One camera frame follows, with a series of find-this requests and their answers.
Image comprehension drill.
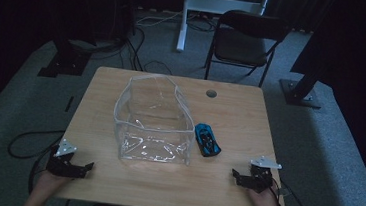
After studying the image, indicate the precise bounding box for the black stand with bolted base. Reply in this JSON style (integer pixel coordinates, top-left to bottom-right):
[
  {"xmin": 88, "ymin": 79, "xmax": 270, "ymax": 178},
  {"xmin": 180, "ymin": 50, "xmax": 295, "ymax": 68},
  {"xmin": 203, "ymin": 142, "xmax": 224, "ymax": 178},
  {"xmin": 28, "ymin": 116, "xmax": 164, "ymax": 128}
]
[{"xmin": 276, "ymin": 55, "xmax": 327, "ymax": 110}]

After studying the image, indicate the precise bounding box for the white desk frame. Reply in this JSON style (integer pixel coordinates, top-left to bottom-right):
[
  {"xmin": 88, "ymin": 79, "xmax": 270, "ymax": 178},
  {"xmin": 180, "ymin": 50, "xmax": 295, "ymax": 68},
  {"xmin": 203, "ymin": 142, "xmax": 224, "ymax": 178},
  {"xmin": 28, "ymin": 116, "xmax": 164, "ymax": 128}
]
[{"xmin": 175, "ymin": 0, "xmax": 272, "ymax": 60}]

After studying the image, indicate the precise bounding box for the small black strip on floor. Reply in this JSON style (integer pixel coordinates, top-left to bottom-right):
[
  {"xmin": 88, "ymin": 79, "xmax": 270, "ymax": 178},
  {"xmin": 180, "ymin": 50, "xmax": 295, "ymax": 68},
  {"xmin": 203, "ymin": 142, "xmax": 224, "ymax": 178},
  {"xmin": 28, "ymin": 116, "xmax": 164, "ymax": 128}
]
[{"xmin": 64, "ymin": 95, "xmax": 75, "ymax": 113}]

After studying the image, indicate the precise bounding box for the black stand with flat base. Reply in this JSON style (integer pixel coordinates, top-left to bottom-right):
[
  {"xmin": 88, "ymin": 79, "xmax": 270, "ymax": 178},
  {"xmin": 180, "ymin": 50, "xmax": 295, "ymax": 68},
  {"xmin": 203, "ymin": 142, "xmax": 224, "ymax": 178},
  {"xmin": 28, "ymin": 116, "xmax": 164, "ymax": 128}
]
[{"xmin": 37, "ymin": 34, "xmax": 93, "ymax": 82}]

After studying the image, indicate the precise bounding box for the black folding chair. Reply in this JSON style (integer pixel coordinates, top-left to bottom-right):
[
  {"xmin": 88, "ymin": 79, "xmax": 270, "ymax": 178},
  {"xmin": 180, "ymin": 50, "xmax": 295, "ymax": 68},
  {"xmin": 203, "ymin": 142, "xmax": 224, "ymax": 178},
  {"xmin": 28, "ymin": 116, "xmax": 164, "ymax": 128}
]
[{"xmin": 202, "ymin": 7, "xmax": 293, "ymax": 91}]

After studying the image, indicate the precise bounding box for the person's left hand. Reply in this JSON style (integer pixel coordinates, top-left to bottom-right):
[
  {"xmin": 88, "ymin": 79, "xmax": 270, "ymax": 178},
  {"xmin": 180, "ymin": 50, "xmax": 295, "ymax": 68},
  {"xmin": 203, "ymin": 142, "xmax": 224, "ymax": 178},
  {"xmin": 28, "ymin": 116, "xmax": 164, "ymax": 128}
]
[{"xmin": 30, "ymin": 169, "xmax": 75, "ymax": 202}]

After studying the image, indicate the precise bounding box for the blue toy car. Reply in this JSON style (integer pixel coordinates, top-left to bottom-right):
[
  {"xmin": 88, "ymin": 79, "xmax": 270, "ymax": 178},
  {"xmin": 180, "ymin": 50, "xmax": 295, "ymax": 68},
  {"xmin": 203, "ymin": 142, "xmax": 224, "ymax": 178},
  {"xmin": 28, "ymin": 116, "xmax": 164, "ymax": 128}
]
[{"xmin": 191, "ymin": 122, "xmax": 224, "ymax": 159}]

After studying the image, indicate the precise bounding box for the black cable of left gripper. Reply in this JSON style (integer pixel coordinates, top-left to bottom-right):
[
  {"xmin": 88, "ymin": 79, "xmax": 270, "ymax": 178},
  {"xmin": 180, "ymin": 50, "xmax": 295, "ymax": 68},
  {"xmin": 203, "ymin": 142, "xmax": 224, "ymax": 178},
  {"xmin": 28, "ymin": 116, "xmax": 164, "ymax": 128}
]
[{"xmin": 4, "ymin": 125, "xmax": 66, "ymax": 198}]

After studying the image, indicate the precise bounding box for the bundle of black floor cables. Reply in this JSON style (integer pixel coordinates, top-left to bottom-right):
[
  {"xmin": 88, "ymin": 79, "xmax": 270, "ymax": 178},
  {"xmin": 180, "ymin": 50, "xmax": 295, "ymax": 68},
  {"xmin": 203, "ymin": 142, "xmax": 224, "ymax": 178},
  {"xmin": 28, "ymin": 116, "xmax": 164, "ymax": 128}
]
[{"xmin": 87, "ymin": 21, "xmax": 177, "ymax": 76}]

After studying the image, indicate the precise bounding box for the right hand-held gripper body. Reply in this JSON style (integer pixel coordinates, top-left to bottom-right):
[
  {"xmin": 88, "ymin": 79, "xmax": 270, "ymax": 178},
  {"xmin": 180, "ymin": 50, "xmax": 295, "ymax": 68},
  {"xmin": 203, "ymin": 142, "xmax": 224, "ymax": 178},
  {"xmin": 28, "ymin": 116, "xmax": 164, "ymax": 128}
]
[{"xmin": 241, "ymin": 154, "xmax": 284, "ymax": 196}]

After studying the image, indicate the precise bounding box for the white floor cable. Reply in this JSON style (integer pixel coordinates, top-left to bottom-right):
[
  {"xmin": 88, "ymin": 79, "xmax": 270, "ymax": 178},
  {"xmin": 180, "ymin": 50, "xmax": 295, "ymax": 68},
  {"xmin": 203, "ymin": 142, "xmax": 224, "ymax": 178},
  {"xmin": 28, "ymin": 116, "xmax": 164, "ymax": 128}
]
[{"xmin": 135, "ymin": 8, "xmax": 184, "ymax": 31}]

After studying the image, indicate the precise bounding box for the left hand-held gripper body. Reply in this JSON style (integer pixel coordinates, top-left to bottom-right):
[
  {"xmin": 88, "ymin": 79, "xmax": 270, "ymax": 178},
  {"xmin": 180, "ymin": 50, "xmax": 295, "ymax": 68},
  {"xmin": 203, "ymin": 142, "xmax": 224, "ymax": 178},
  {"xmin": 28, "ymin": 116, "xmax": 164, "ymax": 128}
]
[{"xmin": 45, "ymin": 136, "xmax": 85, "ymax": 179}]

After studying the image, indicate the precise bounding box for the transparent plastic bag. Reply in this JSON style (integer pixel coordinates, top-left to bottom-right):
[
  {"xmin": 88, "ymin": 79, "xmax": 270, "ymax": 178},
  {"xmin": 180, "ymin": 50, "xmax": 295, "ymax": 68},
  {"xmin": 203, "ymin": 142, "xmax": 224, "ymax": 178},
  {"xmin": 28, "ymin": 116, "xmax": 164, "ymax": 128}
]
[{"xmin": 109, "ymin": 70, "xmax": 201, "ymax": 167}]

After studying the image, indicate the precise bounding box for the person's right hand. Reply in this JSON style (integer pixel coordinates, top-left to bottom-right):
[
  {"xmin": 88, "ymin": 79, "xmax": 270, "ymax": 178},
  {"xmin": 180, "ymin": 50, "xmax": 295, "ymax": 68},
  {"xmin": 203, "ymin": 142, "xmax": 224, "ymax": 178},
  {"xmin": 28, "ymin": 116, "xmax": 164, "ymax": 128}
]
[{"xmin": 246, "ymin": 183, "xmax": 284, "ymax": 206}]

